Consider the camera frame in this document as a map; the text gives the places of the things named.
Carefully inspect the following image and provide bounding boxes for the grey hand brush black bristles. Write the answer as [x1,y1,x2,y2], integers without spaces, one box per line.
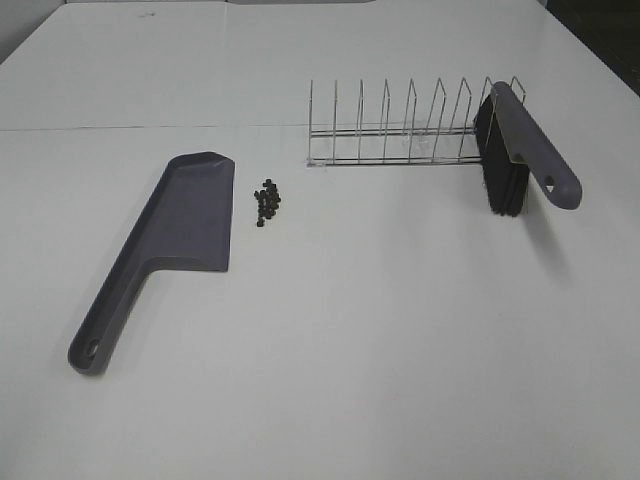
[474,81,583,217]

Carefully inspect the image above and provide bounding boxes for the grey plastic dustpan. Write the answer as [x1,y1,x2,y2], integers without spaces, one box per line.
[67,152,235,376]

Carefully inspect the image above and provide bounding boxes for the pile of coffee beans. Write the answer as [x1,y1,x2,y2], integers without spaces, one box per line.
[253,178,281,228]

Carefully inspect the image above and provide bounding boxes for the chrome wire dish rack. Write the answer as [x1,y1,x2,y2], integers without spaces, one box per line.
[306,76,497,168]

